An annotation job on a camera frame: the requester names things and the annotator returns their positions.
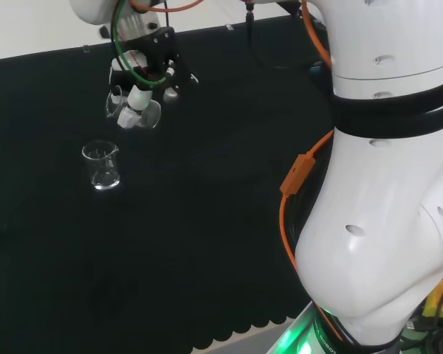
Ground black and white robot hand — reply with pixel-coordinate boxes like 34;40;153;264
108;26;200;129

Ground clear glass beaker with graduations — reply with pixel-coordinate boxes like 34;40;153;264
105;86;162;130

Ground small clear glass beaker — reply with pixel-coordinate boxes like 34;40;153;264
81;139;121;192

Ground black bench cloth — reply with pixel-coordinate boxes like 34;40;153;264
0;14;337;354

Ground yellow stop button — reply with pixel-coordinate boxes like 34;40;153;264
422;278;443;327

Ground green cable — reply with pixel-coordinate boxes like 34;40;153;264
110;0;169;89

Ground orange cable with connector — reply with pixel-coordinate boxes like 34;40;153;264
278;128;345;342

